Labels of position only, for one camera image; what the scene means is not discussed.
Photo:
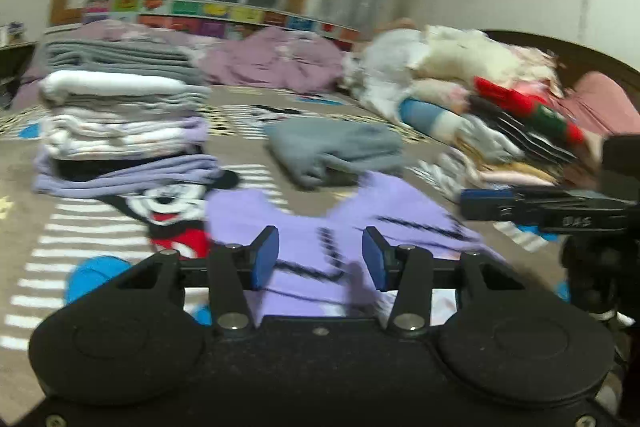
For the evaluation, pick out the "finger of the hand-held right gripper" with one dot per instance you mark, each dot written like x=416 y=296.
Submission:
x=487 y=207

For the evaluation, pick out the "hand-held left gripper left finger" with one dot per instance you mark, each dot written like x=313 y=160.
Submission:
x=265 y=257

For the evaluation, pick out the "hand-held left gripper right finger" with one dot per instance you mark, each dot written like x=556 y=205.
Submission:
x=375 y=257

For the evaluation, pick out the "purple hoodie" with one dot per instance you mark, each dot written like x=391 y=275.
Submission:
x=310 y=217

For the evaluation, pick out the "pile of unfolded clothes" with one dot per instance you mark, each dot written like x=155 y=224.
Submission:
x=475 y=57

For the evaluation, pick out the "stack of folded clothes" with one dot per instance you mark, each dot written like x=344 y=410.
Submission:
x=125 y=132

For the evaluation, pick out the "person's right hand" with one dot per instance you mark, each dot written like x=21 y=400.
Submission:
x=600 y=277

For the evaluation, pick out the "pink pillow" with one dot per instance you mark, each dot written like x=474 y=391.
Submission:
x=610 y=102

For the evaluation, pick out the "grey folded garment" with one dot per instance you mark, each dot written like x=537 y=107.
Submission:
x=330 y=147

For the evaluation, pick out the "dark wooden headboard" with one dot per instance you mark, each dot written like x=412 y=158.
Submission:
x=575 y=52

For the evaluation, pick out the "pink quilt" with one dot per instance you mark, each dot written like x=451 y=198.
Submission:
x=280 y=62

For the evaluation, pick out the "printed cartoon blanket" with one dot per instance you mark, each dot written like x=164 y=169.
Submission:
x=30 y=217

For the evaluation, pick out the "wooden side table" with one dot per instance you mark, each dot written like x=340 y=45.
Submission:
x=12 y=72

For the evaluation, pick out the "colourful alphabet wall border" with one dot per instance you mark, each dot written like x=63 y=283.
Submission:
x=210 y=9

